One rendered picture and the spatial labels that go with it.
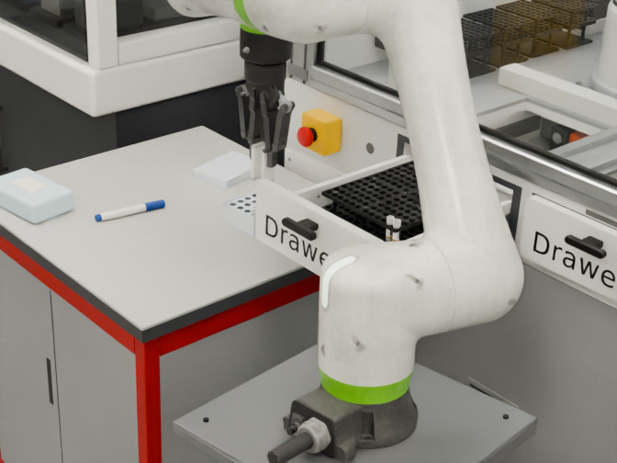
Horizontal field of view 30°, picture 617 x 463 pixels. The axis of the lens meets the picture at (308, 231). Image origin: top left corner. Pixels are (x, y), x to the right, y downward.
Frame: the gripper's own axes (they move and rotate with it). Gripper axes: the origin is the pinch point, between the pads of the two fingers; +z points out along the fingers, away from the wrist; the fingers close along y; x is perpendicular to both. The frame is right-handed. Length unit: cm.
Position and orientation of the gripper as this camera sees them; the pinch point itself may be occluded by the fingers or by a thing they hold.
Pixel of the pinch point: (263, 163)
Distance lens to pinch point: 213.3
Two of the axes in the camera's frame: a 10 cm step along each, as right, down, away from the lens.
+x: -6.8, 3.1, -6.6
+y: -7.3, -3.4, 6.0
